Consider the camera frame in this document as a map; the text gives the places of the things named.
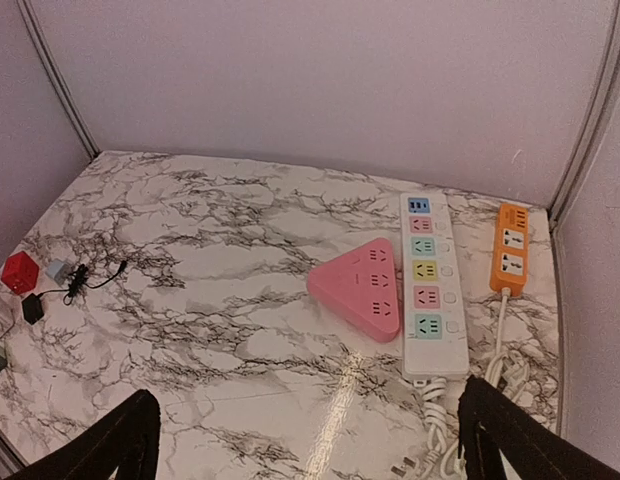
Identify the red cube socket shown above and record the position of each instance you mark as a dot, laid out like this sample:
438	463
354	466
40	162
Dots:
20	273

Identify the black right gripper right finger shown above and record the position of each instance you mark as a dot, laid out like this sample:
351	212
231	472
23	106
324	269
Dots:
493	430

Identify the white multicolour power strip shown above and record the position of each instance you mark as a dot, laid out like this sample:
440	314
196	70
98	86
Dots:
434	340

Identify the light blue plug adapter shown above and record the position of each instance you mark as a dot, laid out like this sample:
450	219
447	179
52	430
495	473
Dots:
58	271

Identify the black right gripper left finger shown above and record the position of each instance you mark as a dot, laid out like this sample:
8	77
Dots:
124	444

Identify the pink triangular power strip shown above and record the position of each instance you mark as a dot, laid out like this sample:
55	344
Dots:
360	287

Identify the orange power strip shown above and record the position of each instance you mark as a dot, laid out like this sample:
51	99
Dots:
511	250

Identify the black power adapter with cable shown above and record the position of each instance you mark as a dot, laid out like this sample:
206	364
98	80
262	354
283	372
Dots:
33	308

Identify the left aluminium frame post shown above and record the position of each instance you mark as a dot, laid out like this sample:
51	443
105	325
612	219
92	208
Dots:
56	78

